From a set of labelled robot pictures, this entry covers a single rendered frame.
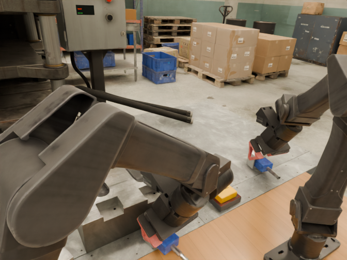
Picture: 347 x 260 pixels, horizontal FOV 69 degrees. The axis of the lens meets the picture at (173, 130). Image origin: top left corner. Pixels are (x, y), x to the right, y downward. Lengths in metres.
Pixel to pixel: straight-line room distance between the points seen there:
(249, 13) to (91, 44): 8.28
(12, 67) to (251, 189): 1.03
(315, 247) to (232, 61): 3.92
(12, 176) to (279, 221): 0.67
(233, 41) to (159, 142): 4.07
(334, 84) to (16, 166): 0.48
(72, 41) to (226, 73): 3.39
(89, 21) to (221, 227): 1.05
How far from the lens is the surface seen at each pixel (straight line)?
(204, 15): 8.38
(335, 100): 0.52
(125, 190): 0.65
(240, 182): 0.86
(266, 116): 0.84
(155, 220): 0.52
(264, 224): 0.75
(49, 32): 1.16
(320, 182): 0.59
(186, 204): 0.44
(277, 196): 0.85
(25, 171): 0.22
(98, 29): 1.34
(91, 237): 0.62
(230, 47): 4.33
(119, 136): 0.22
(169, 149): 0.31
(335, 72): 0.53
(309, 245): 0.67
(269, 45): 5.03
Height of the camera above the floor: 1.31
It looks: 28 degrees down
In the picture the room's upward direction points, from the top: 3 degrees clockwise
